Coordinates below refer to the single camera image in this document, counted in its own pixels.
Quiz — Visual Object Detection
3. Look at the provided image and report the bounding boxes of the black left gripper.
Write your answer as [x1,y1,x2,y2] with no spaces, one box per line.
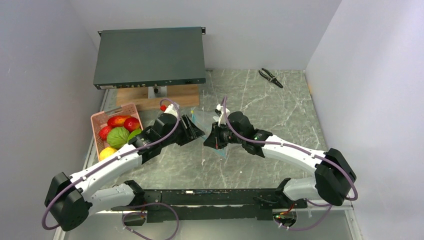
[161,114,205,148]

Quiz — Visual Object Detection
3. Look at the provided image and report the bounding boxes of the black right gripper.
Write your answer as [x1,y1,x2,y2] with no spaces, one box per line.
[203,120,245,150]

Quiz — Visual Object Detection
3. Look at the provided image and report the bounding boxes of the clear zip top bag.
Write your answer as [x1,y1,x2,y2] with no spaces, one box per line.
[190,110,228,159]

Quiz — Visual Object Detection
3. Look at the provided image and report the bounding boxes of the light green cabbage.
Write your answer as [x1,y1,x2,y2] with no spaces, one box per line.
[106,127,130,150]

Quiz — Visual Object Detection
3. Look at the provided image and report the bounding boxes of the yellow lemon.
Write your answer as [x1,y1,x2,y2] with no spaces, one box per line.
[98,146,117,162]

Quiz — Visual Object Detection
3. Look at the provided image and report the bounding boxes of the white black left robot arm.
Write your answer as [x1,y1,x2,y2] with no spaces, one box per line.
[42,113,205,231]

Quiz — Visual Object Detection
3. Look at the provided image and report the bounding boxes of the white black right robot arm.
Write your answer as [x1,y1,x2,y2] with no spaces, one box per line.
[203,110,359,208]

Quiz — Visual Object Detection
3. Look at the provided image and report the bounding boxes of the wooden block stand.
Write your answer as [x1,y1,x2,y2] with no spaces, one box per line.
[116,84,200,111]

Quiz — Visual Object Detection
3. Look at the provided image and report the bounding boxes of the green mango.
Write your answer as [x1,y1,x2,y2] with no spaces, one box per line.
[127,128,142,142]

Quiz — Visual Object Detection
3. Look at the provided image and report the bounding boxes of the red apple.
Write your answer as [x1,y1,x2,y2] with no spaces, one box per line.
[123,117,141,133]

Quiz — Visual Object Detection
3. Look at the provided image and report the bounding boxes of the black pliers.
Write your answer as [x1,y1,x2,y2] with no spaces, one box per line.
[258,68,284,89]

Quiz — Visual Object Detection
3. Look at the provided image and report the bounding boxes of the red orange mango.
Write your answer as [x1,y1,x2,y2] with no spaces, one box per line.
[107,115,131,128]

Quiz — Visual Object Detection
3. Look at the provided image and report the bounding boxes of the red strawberry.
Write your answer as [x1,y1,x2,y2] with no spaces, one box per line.
[97,125,113,141]

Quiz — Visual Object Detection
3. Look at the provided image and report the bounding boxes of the pink plastic perforated basket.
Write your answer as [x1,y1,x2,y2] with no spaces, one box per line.
[91,103,143,156]

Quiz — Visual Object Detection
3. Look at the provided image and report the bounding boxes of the dark green rack server box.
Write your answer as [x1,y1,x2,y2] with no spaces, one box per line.
[93,26,206,90]

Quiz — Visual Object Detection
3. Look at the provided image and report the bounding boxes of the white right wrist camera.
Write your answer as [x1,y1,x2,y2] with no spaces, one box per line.
[215,103,228,126]

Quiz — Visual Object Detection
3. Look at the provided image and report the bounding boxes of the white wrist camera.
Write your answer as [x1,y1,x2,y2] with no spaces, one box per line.
[215,103,228,126]
[160,103,180,117]

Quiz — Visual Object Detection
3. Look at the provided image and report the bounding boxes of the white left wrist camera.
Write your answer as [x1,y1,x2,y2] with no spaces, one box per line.
[160,103,180,117]

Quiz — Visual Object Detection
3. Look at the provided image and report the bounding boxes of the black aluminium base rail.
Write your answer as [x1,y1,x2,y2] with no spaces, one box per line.
[113,188,308,223]

